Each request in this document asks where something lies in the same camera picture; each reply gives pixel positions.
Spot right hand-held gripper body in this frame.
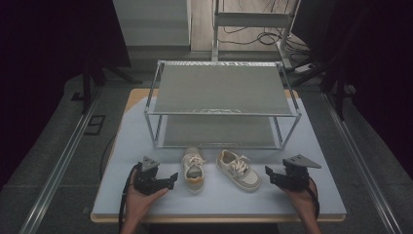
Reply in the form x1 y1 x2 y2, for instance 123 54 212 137
281 154 322 192

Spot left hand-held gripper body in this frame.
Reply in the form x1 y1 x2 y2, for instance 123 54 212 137
132 155 168 196

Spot person's left hand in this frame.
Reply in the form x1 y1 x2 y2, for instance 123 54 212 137
124 181 170 226

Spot person's right hand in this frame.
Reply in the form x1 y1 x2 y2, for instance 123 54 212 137
281 177 319 222

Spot white shoe with yellow heel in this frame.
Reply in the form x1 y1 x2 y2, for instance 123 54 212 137
181 146 207 194

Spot white and grey shoe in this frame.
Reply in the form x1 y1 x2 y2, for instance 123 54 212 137
215 149 262 192

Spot light blue table mat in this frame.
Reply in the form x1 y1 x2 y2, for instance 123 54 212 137
92 94 347 216

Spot two-tier metal shoe rack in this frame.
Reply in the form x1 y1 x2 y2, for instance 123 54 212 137
143 59 303 151

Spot black stand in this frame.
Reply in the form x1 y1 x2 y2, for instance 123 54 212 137
288 48 358 122
70 48 144 115

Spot white power strip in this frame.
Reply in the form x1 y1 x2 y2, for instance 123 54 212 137
293 62 317 74

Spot white metal stand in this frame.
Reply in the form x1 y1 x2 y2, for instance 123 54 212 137
210 0 302 71

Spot white cabinet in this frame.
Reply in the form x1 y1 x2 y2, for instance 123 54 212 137
111 0 193 49

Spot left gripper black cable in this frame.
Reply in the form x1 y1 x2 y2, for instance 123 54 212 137
118 163 142 234

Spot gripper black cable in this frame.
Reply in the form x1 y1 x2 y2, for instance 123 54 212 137
307 175 321 220
118 163 142 234

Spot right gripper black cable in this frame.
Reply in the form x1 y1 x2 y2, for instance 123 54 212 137
307 175 321 220

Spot metal floor rail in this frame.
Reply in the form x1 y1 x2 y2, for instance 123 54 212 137
320 92 405 234
18 87 103 234

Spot black floor cables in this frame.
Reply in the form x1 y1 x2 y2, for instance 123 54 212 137
216 0 313 62

